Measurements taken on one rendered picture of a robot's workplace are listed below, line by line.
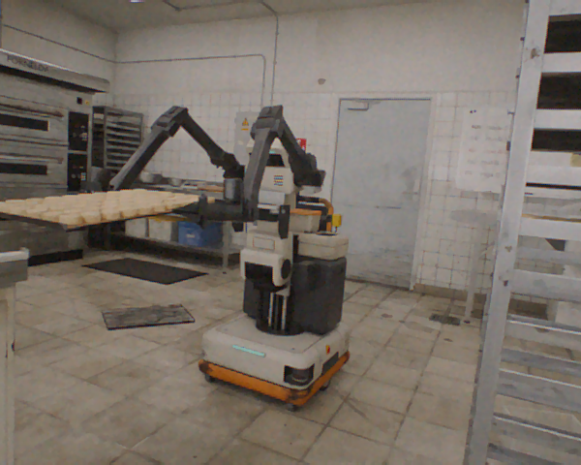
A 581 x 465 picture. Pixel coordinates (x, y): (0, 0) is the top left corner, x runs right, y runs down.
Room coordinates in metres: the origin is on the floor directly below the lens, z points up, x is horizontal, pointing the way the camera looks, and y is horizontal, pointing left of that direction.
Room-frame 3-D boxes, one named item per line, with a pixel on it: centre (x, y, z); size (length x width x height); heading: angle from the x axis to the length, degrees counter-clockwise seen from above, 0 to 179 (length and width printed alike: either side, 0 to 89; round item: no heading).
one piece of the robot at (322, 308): (2.45, -0.06, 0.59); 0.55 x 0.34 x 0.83; 63
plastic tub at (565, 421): (1.77, -1.18, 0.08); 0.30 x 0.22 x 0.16; 82
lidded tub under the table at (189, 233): (5.35, 1.05, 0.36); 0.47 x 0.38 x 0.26; 157
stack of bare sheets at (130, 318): (3.15, 0.97, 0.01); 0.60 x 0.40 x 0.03; 119
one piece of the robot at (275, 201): (2.11, 0.12, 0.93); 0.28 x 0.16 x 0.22; 63
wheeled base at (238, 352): (2.37, -0.02, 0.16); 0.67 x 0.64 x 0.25; 153
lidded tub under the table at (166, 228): (5.54, 1.46, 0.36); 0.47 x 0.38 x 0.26; 155
